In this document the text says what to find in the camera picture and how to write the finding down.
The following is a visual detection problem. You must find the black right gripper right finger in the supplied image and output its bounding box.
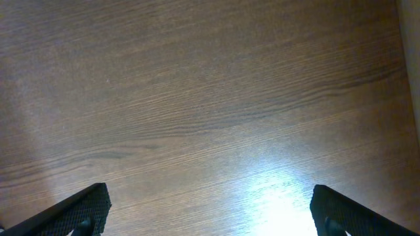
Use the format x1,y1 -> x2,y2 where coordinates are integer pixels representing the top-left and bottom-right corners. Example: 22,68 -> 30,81
310,185 -> 417,236

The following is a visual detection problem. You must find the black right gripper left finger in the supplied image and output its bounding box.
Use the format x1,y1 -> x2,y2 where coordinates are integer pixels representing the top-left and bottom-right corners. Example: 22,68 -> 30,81
1,183 -> 112,236

